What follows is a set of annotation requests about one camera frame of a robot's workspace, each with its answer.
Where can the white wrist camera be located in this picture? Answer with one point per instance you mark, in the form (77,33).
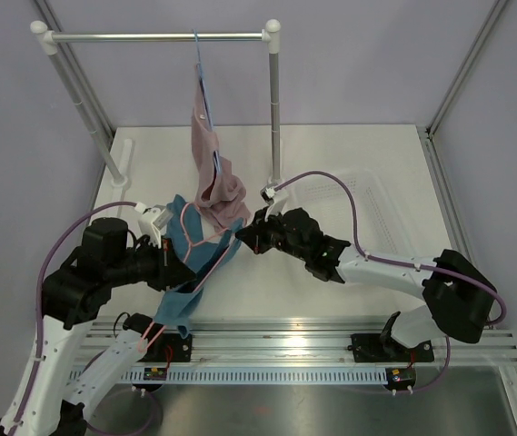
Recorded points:
(276,200)
(152,221)

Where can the blue wire hanger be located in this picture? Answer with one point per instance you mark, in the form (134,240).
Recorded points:
(206,100)

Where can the aluminium frame post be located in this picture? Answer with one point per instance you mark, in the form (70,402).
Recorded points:
(469,61)
(45,11)

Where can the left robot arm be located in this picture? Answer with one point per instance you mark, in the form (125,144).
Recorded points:
(46,402)

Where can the right aluminium frame post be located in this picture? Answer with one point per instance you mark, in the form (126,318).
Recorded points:
(469,61)

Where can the metal clothes rack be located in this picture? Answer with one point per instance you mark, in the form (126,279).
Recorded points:
(159,92)

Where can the teal tank top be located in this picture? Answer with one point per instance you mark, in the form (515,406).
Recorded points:
(202,255)

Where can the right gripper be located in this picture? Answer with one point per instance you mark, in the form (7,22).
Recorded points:
(255,235)

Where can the left aluminium frame post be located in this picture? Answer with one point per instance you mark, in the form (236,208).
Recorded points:
(45,11)

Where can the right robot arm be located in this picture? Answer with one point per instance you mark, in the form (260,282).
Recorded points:
(457,298)

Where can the white slotted cable duct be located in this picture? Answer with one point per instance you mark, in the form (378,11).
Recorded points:
(255,376)

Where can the mauve tank top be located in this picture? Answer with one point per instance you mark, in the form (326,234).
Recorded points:
(220,194)

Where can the white plastic basket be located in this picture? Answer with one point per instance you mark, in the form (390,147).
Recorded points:
(356,205)

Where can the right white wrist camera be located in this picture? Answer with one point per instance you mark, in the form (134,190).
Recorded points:
(276,200)

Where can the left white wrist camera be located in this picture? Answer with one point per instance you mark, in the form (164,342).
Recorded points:
(152,221)

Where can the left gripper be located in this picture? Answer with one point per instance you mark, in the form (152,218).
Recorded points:
(170,267)

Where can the aluminium mounting rail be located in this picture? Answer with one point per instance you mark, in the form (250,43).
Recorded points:
(320,342)

